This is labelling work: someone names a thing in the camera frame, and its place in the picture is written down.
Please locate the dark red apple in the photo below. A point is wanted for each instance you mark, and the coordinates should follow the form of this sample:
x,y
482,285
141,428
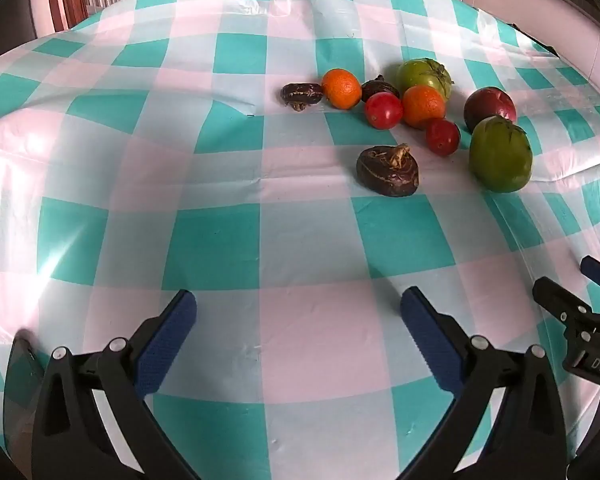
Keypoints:
x,y
489,105

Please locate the large green tomato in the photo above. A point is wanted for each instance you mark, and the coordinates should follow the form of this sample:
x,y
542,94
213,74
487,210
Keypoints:
x,y
500,157

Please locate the teal pink checkered tablecloth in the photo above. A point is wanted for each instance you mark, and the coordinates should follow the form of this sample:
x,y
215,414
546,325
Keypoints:
x,y
305,240

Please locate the red tomato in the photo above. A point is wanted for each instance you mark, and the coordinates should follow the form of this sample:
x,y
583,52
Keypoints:
x,y
383,111
442,136

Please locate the orange tangerine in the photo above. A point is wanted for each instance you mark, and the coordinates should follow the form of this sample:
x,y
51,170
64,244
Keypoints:
x,y
341,89
423,106

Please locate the small dark water chestnut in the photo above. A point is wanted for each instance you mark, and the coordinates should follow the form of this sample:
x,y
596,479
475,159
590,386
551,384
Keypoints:
x,y
300,95
377,89

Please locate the large dark water chestnut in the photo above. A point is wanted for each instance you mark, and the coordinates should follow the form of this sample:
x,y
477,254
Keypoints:
x,y
385,172

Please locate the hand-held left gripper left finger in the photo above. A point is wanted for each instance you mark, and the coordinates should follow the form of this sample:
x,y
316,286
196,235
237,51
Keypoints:
x,y
170,340

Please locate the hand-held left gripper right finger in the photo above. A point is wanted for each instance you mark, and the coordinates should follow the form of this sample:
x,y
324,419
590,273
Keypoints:
x,y
430,340

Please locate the dark translucent plastic piece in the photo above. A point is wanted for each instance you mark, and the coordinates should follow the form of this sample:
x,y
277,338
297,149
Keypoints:
x,y
22,390

